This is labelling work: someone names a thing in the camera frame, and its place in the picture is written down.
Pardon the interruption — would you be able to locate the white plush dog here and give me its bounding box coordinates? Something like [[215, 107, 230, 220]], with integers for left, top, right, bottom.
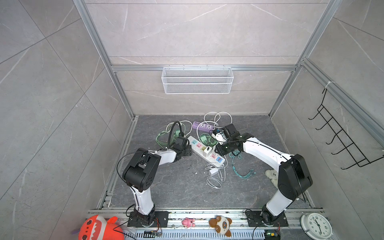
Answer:
[[265, 170, 279, 188]]

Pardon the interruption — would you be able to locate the white pastel power strip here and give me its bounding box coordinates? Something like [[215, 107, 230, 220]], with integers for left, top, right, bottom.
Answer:
[[188, 136, 226, 168]]

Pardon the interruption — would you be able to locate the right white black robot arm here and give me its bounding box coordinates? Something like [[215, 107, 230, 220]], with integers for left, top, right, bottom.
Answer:
[[212, 124, 313, 226]]

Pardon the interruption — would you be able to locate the purple power strip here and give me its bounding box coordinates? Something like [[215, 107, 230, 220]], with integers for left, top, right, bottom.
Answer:
[[193, 122, 214, 133]]

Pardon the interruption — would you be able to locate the white analog clock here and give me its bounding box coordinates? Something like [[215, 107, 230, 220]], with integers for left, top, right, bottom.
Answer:
[[300, 213, 333, 240]]

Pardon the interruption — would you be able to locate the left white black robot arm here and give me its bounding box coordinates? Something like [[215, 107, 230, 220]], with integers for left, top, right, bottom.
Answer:
[[118, 121, 192, 227]]

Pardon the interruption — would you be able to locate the small pink plush toy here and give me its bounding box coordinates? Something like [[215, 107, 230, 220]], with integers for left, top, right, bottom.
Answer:
[[182, 218, 196, 229]]

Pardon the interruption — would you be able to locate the brown white plush toy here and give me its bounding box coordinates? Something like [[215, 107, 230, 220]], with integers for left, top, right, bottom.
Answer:
[[209, 216, 233, 237]]

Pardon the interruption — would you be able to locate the red monster plush toy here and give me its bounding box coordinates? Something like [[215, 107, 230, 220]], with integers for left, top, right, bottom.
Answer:
[[78, 215, 125, 240]]

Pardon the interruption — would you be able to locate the white wire mesh basket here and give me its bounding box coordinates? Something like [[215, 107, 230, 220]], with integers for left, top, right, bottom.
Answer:
[[162, 67, 234, 95]]

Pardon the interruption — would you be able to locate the white coiled power cord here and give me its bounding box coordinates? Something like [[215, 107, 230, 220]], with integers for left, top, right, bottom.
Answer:
[[197, 111, 233, 133]]

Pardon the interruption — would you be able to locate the black wall hook rack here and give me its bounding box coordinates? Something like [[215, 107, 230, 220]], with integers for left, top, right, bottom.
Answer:
[[308, 89, 384, 170]]

